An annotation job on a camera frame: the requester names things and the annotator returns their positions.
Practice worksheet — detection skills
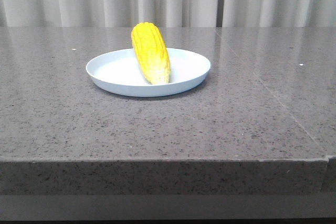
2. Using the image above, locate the white round plate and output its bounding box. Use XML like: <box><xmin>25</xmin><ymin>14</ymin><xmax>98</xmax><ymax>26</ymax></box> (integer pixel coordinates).
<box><xmin>86</xmin><ymin>48</ymin><xmax>211</xmax><ymax>98</ymax></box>

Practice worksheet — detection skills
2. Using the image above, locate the yellow corn cob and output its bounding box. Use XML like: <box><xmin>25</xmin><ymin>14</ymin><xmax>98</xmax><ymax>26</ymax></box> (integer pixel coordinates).
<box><xmin>131</xmin><ymin>22</ymin><xmax>171</xmax><ymax>84</ymax></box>

